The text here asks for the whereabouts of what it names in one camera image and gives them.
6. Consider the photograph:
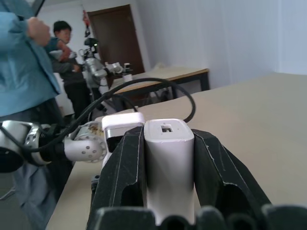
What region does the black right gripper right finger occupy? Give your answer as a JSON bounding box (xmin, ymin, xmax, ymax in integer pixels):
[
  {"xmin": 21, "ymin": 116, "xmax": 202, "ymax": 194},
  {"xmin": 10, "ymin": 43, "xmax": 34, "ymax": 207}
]
[{"xmin": 191, "ymin": 128, "xmax": 273, "ymax": 217}]

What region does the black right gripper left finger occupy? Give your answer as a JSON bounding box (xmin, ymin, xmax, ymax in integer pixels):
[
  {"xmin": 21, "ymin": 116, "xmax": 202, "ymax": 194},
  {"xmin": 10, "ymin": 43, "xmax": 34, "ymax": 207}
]
[{"xmin": 86, "ymin": 125, "xmax": 148, "ymax": 230}]

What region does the white charger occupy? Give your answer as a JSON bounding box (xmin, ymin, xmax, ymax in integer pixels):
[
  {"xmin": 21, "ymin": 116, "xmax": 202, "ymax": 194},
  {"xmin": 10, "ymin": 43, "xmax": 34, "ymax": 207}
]
[{"xmin": 143, "ymin": 118, "xmax": 195, "ymax": 226}]

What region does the thin black rod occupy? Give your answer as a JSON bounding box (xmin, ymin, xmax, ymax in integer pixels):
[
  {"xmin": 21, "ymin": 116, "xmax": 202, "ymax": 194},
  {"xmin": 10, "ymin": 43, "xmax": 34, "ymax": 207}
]
[{"xmin": 32, "ymin": 0, "xmax": 47, "ymax": 18}]

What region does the bystander bare hand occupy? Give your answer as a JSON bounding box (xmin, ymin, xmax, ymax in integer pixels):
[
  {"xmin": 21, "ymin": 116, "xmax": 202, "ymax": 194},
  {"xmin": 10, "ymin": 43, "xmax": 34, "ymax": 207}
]
[{"xmin": 27, "ymin": 17, "xmax": 51, "ymax": 47}]

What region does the silver humanoid robot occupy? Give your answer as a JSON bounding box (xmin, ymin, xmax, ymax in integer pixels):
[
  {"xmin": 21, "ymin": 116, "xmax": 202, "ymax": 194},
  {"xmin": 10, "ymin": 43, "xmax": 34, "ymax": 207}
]
[{"xmin": 78, "ymin": 37, "xmax": 134, "ymax": 116}]

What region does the black-haired person in dark clothes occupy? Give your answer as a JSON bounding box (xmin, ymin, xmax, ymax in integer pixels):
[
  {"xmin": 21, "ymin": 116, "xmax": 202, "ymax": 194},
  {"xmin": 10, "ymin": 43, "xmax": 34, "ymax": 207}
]
[{"xmin": 48, "ymin": 20, "xmax": 91, "ymax": 122}]

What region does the wooden table with black legs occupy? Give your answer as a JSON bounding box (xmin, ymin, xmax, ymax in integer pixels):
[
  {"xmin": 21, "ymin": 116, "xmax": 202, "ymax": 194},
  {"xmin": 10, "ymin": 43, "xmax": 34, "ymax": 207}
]
[{"xmin": 106, "ymin": 66, "xmax": 210, "ymax": 103}]

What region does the brown wooden door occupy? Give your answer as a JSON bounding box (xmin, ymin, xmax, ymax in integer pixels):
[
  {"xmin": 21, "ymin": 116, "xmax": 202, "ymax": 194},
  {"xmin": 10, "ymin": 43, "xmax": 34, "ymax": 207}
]
[{"xmin": 86, "ymin": 4, "xmax": 146, "ymax": 75}]

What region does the person in blue jacket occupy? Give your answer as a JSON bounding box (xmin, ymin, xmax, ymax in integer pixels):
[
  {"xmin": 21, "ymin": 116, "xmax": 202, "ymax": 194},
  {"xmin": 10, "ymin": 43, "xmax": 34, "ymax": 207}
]
[{"xmin": 0, "ymin": 0, "xmax": 74, "ymax": 230}]

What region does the red hanging item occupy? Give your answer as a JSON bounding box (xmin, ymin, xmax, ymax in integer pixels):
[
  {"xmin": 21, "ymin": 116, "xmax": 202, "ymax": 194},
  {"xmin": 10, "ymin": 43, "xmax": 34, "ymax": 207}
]
[{"xmin": 82, "ymin": 9, "xmax": 91, "ymax": 37}]

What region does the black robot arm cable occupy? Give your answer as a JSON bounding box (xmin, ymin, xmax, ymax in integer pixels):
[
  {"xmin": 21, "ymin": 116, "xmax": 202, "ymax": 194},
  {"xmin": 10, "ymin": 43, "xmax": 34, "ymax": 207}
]
[{"xmin": 0, "ymin": 77, "xmax": 197, "ymax": 153}]

